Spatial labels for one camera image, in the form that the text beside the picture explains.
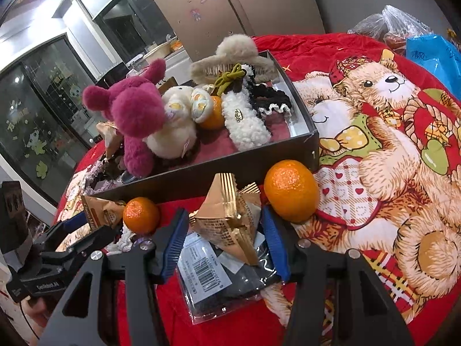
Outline brown snack packet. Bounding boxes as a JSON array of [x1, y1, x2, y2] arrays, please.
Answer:
[[81, 195, 127, 232]]

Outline person's left hand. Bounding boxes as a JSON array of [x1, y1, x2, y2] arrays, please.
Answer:
[[20, 296, 51, 337]]

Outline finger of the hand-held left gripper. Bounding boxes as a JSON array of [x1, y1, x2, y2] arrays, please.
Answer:
[[41, 225, 118, 271], [47, 213, 89, 246]]

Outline clear bag of red food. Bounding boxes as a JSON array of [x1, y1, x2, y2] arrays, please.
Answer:
[[347, 5, 438, 56]]

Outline large tangerine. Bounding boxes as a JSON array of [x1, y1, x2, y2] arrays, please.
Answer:
[[264, 159, 320, 223]]

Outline lilac knitted hair tie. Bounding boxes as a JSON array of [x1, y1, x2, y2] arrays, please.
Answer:
[[77, 162, 121, 193]]

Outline cream pot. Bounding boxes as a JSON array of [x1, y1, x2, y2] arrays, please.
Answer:
[[143, 41, 173, 60]]

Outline beige fluffy hair claw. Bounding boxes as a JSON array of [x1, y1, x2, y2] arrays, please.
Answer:
[[190, 34, 276, 83]]

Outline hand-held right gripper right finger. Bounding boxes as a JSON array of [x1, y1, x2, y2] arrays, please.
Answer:
[[261, 205, 415, 346]]

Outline gold triangular snack packet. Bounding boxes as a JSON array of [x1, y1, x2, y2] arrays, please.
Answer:
[[188, 173, 262, 266]]

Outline silver refrigerator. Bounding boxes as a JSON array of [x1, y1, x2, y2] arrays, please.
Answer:
[[135, 0, 326, 56]]

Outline clear packaged item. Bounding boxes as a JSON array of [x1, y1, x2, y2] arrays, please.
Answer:
[[176, 231, 283, 326]]

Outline olive bow hair tie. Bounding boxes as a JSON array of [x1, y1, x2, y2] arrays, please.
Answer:
[[215, 64, 246, 96]]

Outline glass sliding door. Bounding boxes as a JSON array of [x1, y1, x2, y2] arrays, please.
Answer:
[[0, 40, 105, 202]]

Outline brown scrunchie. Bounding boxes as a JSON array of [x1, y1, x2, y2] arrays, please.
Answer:
[[101, 157, 126, 181]]

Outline small tangerine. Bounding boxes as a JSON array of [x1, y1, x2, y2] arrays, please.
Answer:
[[123, 197, 160, 234]]

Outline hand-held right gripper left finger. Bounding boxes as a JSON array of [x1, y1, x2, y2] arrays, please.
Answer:
[[38, 208, 190, 346]]

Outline red bear printed blanket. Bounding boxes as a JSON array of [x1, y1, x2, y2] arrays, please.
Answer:
[[52, 32, 461, 346]]

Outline black scrunchie white trim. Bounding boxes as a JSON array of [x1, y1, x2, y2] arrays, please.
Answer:
[[248, 83, 293, 120]]

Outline kitchen window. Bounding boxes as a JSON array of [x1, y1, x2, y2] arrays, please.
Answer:
[[77, 0, 181, 65]]

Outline white fleece hair clip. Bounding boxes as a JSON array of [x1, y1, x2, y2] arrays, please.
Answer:
[[221, 88, 271, 151]]

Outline blue plastic bag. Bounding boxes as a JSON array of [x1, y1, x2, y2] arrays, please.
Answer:
[[405, 34, 461, 101]]

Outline dark cardboard box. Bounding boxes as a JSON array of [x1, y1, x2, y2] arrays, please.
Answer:
[[84, 50, 320, 204]]

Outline cream plush toy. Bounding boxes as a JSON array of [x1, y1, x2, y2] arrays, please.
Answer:
[[142, 84, 213, 159]]

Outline pink plush toy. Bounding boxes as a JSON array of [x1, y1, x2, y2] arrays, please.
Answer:
[[82, 59, 168, 177]]

